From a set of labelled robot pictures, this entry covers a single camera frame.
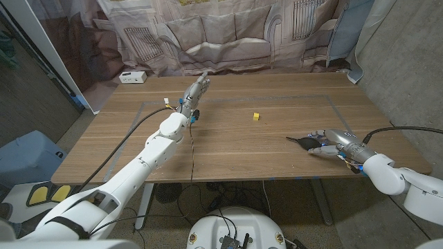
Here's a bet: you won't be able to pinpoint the black round floor fan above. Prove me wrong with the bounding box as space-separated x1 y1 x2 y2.
154 182 183 204

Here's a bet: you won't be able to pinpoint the white partition panel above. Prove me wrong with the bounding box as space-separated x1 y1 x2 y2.
0 0 100 115

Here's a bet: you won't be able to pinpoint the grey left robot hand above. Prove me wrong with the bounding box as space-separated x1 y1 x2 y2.
178 71 211 119

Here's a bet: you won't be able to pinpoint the black rubber air blower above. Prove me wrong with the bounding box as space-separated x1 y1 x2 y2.
285 136 323 151

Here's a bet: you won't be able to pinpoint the black yellow foot pedal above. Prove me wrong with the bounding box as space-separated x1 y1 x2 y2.
26 181 81 208

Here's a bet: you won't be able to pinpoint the blue plastic bin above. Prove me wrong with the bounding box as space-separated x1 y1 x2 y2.
0 130 68 190

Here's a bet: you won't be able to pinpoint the black floor cable bundle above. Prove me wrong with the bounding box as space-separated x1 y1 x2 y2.
176 181 271 225

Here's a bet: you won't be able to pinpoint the printed living room backdrop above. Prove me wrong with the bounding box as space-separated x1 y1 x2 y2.
26 0 399 114

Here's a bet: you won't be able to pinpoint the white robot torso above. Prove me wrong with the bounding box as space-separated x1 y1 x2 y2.
186 206 287 249

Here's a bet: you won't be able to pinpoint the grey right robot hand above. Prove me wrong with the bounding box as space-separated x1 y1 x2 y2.
307 129 378 164

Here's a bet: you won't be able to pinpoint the white floor plate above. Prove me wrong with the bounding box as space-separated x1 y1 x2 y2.
1 181 87 224

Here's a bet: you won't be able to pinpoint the white table leg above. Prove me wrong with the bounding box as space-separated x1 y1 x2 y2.
309 178 334 226
134 183 155 229

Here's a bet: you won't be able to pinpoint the white power strip box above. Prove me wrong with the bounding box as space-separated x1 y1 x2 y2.
118 71 147 84

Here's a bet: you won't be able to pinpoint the teal green cloth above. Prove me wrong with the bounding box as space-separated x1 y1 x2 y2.
0 29 18 70

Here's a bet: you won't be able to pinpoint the thin black hanging cable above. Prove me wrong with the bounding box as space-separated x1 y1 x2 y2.
88 121 195 238
389 195 433 241

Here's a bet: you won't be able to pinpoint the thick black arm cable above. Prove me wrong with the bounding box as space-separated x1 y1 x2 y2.
361 126 443 145
72 106 177 196

